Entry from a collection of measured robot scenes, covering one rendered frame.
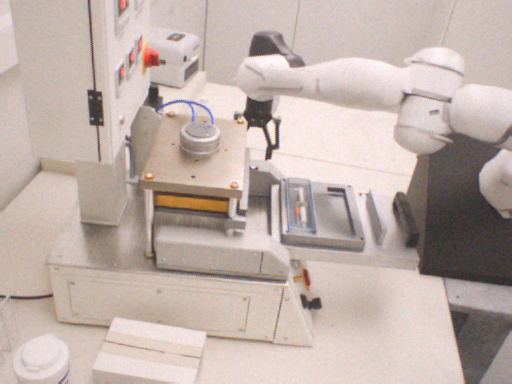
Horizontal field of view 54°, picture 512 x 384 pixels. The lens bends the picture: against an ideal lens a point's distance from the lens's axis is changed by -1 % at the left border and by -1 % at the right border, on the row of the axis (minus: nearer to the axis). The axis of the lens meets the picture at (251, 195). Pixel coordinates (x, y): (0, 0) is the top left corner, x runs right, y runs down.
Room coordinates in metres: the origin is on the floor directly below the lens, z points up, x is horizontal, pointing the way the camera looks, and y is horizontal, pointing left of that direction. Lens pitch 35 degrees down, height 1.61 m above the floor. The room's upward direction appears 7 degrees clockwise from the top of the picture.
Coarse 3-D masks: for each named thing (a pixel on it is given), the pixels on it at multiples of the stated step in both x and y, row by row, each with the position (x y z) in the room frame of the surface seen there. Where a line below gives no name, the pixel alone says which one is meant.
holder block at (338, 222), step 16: (320, 192) 0.94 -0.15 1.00; (336, 192) 0.97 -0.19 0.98; (352, 192) 0.96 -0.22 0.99; (320, 208) 0.88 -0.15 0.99; (336, 208) 0.91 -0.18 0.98; (352, 208) 0.89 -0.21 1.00; (320, 224) 0.82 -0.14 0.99; (336, 224) 0.85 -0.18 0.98; (352, 224) 0.84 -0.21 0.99; (288, 240) 0.78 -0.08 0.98; (304, 240) 0.78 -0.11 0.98; (320, 240) 0.78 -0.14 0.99; (336, 240) 0.78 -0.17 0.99; (352, 240) 0.79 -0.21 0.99
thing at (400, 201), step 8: (400, 192) 0.96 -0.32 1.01; (400, 200) 0.93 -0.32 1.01; (400, 208) 0.91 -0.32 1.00; (408, 208) 0.90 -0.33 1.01; (408, 216) 0.87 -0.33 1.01; (408, 224) 0.85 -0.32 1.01; (416, 224) 0.85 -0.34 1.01; (408, 232) 0.83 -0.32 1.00; (416, 232) 0.82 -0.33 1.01; (408, 240) 0.82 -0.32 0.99; (416, 240) 0.82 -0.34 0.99
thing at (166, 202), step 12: (156, 192) 0.77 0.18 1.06; (168, 192) 0.78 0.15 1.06; (180, 192) 0.78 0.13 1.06; (156, 204) 0.76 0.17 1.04; (168, 204) 0.77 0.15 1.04; (180, 204) 0.77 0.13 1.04; (192, 204) 0.77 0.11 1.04; (204, 204) 0.77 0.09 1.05; (216, 204) 0.77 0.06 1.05; (216, 216) 0.77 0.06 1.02
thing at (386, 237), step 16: (272, 192) 0.95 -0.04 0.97; (368, 192) 0.96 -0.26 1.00; (272, 208) 0.89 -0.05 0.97; (368, 208) 0.93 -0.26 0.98; (384, 208) 0.95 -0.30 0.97; (272, 224) 0.84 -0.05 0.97; (368, 224) 0.88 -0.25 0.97; (384, 224) 0.83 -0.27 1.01; (400, 224) 0.89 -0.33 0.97; (368, 240) 0.82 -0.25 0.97; (384, 240) 0.83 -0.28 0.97; (400, 240) 0.84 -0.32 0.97; (304, 256) 0.77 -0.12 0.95; (320, 256) 0.77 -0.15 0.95; (336, 256) 0.77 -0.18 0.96; (352, 256) 0.78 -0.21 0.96; (368, 256) 0.78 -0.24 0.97; (384, 256) 0.78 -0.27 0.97; (400, 256) 0.79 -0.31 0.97; (416, 256) 0.79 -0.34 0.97
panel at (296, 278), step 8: (304, 264) 0.94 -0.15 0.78; (296, 272) 0.82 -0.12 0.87; (296, 280) 0.76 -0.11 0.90; (304, 280) 0.86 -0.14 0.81; (296, 288) 0.76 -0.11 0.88; (304, 288) 0.83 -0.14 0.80; (296, 296) 0.73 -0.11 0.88; (304, 312) 0.74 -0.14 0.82; (312, 328) 0.76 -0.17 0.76; (312, 336) 0.73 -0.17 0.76
